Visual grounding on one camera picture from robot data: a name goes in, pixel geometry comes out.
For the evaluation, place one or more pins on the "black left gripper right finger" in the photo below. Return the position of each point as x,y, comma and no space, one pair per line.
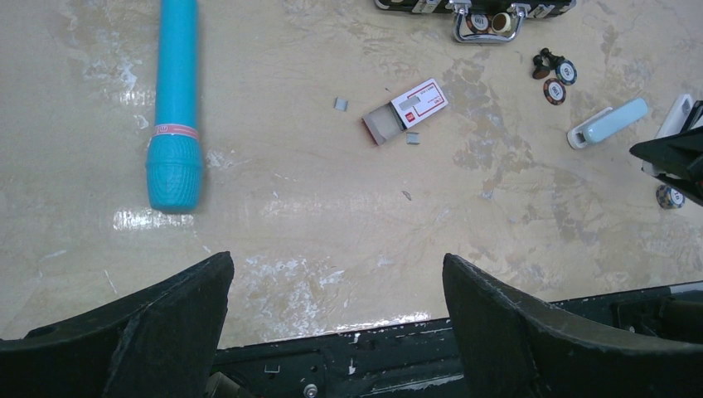
513,344

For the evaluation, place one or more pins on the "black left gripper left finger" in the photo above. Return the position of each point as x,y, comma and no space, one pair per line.
157,342

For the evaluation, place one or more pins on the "blue white poker chip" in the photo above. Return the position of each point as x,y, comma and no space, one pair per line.
669,198

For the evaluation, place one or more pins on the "staple strip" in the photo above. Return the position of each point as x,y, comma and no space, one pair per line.
412,138
341,104

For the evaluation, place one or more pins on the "teal flashlight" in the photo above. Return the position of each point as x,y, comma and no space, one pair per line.
174,162

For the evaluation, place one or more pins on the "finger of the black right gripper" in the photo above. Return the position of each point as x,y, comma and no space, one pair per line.
679,156

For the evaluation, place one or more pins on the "orange black poker chip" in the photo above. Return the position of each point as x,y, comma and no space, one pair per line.
554,91

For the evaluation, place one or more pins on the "red white staple box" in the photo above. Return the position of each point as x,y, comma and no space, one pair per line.
405,111

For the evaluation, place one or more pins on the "white stapler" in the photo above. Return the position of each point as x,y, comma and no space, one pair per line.
672,125

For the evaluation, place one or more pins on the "black poker chip case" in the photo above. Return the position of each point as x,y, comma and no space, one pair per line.
483,22

